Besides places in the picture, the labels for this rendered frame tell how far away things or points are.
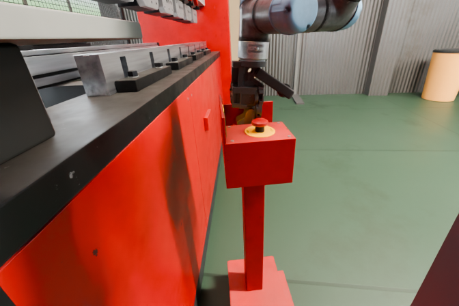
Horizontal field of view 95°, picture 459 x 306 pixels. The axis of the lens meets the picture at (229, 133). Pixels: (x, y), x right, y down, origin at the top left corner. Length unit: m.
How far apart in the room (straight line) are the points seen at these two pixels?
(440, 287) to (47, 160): 0.60
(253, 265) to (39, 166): 0.72
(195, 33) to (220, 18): 0.27
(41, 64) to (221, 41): 1.65
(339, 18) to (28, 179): 0.55
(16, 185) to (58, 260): 0.09
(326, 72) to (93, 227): 3.93
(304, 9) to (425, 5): 4.14
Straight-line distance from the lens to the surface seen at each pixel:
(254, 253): 0.82
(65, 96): 0.84
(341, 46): 4.07
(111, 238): 0.39
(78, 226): 0.32
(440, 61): 4.21
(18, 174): 0.30
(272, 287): 1.00
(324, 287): 1.19
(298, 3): 0.44
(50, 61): 0.87
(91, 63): 0.60
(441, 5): 4.66
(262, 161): 0.49
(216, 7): 2.24
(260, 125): 0.49
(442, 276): 0.54
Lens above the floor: 0.99
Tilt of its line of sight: 24 degrees down
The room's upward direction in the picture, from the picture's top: 3 degrees counter-clockwise
